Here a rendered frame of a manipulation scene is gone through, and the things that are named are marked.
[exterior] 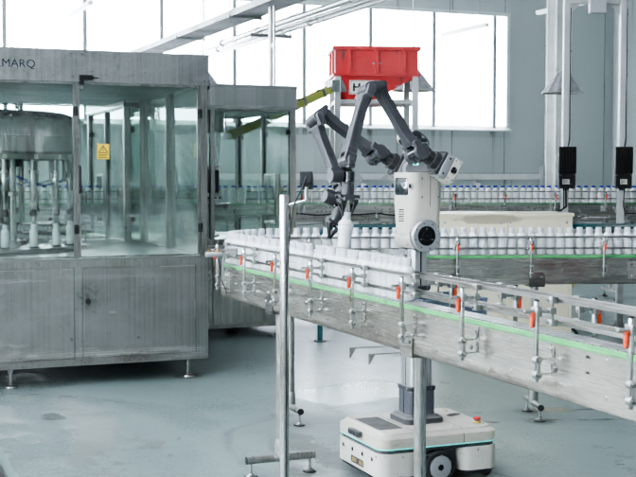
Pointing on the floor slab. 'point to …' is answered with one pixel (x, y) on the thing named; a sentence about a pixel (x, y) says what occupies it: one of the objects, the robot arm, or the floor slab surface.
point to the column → (553, 95)
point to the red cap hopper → (382, 64)
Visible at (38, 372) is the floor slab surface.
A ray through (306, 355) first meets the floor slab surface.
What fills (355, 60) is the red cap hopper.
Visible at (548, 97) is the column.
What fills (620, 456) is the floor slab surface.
